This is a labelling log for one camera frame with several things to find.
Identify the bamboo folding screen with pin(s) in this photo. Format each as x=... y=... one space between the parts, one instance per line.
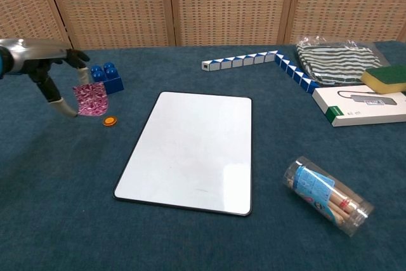
x=222 y=4

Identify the pink patterned card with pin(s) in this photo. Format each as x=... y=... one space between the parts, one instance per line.
x=92 y=99

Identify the blue toy building block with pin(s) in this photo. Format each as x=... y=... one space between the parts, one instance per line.
x=109 y=80

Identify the clear tube of coloured pencils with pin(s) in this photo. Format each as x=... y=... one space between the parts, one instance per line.
x=326 y=195

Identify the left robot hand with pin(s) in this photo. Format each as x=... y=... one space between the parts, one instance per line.
x=31 y=53

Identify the blue white snake puzzle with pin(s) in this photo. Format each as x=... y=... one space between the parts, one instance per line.
x=238 y=61

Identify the striped cloth in plastic bag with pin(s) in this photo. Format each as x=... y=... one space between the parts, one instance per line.
x=336 y=58

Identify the blue felt table cover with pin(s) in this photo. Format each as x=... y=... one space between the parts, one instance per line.
x=63 y=204

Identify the green yellow sponge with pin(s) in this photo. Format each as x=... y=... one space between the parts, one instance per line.
x=385 y=79

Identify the small orange disc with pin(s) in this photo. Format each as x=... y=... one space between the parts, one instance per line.
x=109 y=121

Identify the white rectangular board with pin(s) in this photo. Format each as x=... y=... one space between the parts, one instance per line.
x=190 y=153

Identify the white USB hub box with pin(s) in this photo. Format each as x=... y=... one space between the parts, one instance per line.
x=364 y=109

